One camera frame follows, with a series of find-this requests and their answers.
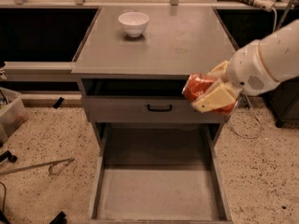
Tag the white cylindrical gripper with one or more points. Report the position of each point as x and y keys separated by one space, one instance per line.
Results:
x=248 y=69

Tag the crushed red coke can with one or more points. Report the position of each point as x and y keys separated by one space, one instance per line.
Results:
x=197 y=84

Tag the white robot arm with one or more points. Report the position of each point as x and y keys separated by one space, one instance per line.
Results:
x=280 y=52

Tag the grey metal drawer cabinet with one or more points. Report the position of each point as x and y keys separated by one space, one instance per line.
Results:
x=179 y=41

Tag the open grey middle drawer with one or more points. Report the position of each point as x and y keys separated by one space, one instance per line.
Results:
x=167 y=175

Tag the closed grey top drawer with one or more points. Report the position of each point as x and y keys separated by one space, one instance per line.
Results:
x=126 y=110

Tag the white ceramic bowl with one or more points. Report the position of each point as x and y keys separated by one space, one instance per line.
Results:
x=134 y=24

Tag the small black block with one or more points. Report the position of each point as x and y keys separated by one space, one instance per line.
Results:
x=58 y=103

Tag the long metal grabber tool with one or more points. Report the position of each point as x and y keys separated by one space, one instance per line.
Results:
x=25 y=168

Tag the clear plastic storage bin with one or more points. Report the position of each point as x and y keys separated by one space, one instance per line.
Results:
x=12 y=113

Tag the black object bottom edge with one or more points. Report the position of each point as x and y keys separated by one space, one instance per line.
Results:
x=59 y=219

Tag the black clamp on floor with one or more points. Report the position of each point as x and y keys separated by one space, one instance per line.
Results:
x=7 y=155

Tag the black drawer handle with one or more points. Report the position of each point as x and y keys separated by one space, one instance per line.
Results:
x=159 y=108

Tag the grey metal rail beam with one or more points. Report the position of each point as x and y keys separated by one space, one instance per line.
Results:
x=38 y=71

